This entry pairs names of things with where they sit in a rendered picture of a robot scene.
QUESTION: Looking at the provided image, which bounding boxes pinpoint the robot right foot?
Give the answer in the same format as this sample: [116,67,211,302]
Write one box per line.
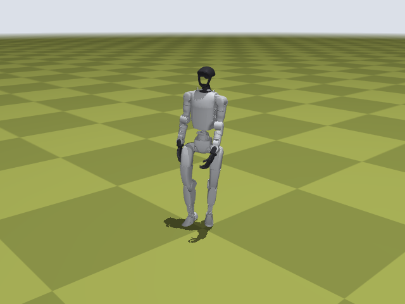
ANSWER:
[182,212,198,227]

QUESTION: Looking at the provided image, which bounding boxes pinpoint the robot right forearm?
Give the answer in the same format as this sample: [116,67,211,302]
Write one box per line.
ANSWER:
[177,122,188,145]

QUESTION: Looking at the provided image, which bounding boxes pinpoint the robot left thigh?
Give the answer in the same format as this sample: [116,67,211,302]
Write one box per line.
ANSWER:
[207,144,223,189]

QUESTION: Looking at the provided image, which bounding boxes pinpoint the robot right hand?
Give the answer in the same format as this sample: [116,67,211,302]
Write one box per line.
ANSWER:
[177,139,184,162]

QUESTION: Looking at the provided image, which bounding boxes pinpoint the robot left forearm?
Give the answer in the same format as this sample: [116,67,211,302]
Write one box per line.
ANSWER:
[211,122,224,154]

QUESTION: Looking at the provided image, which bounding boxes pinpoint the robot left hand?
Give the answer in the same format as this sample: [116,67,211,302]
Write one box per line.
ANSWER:
[200,146,217,169]

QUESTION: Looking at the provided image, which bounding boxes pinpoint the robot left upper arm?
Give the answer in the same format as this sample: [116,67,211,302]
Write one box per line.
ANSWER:
[213,94,228,130]

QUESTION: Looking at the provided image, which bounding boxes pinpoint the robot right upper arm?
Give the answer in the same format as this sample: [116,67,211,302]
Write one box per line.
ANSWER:
[180,91,193,124]

